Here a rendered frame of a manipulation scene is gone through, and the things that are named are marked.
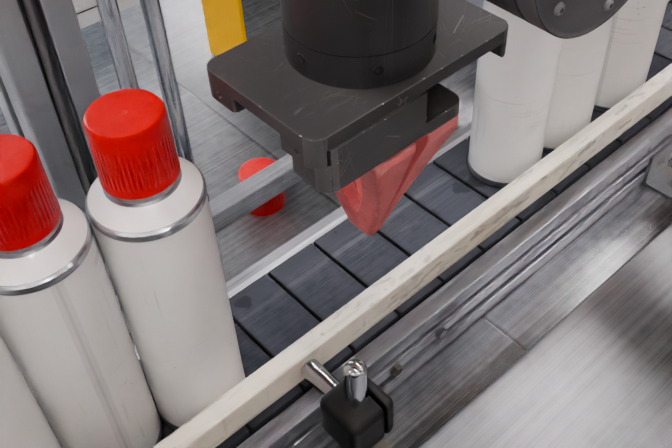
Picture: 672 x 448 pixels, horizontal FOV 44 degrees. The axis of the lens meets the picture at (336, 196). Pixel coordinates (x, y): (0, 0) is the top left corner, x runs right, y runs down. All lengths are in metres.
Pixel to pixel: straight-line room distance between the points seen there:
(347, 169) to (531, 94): 0.27
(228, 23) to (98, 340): 0.15
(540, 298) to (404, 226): 0.11
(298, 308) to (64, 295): 0.20
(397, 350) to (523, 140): 0.16
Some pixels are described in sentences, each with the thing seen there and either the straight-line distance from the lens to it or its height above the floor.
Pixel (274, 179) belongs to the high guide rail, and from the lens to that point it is 0.48.
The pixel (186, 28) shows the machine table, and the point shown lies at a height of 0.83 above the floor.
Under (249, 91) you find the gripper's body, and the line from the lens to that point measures 0.30.
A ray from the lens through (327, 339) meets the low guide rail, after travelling 0.46.
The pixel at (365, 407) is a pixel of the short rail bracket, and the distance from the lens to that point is 0.43.
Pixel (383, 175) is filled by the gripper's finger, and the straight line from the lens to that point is 0.31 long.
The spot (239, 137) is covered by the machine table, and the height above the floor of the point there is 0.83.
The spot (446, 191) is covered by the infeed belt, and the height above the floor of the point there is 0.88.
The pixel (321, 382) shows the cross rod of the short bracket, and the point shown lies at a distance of 0.45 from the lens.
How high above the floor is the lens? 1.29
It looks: 44 degrees down
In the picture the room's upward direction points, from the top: 3 degrees counter-clockwise
